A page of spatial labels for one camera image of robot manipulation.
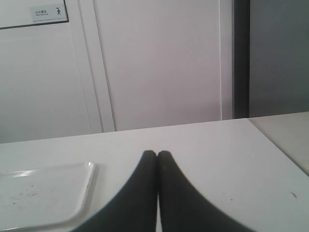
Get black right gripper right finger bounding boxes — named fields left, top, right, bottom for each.
left=157, top=151, right=244, bottom=232

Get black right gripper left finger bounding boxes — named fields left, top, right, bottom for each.
left=74, top=150, right=157, bottom=232

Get white plastic tray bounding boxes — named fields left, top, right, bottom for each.
left=0, top=162, right=97, bottom=232

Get black vertical post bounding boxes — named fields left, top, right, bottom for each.
left=232, top=0, right=251, bottom=119

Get grey wall sign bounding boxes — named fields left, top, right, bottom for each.
left=30, top=4, right=68, bottom=23

